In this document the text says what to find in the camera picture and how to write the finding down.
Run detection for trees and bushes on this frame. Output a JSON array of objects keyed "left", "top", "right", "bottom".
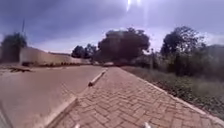
[{"left": 151, "top": 25, "right": 224, "bottom": 79}]

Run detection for grey asphalt road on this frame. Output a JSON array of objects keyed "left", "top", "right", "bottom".
[{"left": 0, "top": 64, "right": 108, "bottom": 128}]

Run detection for thin pole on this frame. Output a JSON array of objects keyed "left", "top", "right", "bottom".
[{"left": 21, "top": 18, "right": 26, "bottom": 34}]

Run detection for large dark tree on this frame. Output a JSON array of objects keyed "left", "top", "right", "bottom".
[{"left": 96, "top": 27, "right": 151, "bottom": 66}]

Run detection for bare earth verge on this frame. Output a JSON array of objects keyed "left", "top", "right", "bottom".
[{"left": 0, "top": 62, "right": 36, "bottom": 74}]

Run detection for red brick path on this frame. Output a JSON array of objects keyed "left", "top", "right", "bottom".
[{"left": 53, "top": 65, "right": 224, "bottom": 128}]

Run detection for concrete kerb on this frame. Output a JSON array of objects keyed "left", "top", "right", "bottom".
[{"left": 43, "top": 67, "right": 109, "bottom": 128}]

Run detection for pale boundary wall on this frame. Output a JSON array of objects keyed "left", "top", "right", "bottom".
[{"left": 19, "top": 46, "right": 91, "bottom": 67}]

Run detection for grass verge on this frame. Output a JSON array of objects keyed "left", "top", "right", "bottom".
[{"left": 120, "top": 64, "right": 224, "bottom": 121}]

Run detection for group of small trees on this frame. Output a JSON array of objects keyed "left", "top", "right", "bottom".
[{"left": 70, "top": 43, "right": 98, "bottom": 60}]

